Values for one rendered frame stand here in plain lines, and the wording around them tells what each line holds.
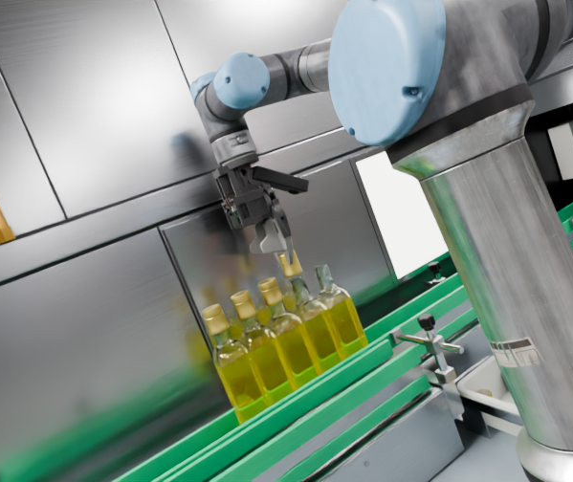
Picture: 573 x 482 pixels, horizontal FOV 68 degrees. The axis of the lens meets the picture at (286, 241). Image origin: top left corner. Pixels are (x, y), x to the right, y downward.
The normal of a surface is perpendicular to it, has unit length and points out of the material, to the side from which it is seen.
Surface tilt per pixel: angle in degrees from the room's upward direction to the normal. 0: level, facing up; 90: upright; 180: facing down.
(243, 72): 90
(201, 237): 90
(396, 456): 90
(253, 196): 90
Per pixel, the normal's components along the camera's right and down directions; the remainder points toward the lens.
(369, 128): -0.88, 0.25
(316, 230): 0.42, -0.06
